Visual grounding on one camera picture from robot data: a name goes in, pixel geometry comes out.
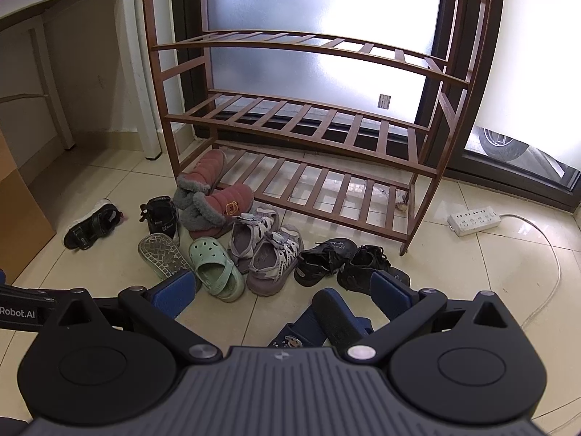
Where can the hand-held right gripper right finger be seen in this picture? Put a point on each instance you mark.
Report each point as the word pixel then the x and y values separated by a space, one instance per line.
pixel 392 293

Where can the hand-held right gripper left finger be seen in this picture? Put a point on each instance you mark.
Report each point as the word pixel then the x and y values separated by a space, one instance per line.
pixel 174 293

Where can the black leather shoe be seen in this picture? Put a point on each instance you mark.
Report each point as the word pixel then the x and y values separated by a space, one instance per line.
pixel 363 268
pixel 317 263

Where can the green clog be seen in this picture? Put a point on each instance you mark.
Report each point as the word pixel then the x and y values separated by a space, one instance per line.
pixel 213 272
pixel 161 254

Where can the blue cartoon slide slipper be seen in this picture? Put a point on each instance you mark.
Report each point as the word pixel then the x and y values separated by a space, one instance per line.
pixel 295 334
pixel 336 318

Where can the wooden shoe rack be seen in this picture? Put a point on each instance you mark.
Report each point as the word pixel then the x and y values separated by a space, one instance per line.
pixel 420 211

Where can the purple sneaker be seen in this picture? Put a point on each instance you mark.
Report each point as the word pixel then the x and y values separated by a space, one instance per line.
pixel 245 240
pixel 268 268

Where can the pink fur-lined slipper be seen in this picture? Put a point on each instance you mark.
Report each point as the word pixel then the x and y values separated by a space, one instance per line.
pixel 227 202
pixel 206 168

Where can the small brown debris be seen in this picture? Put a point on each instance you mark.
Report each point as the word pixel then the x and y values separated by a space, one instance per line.
pixel 401 207

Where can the white power strip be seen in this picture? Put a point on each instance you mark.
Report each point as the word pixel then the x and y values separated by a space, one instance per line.
pixel 474 221

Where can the cardboard box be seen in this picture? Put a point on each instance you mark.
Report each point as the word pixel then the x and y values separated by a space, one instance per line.
pixel 18 200

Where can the car wheel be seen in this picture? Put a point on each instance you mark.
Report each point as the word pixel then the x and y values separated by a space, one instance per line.
pixel 499 145

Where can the paper sticker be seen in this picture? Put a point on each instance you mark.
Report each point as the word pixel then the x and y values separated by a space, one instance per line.
pixel 384 101

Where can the white desk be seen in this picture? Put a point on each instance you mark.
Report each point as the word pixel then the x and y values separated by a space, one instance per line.
pixel 134 54

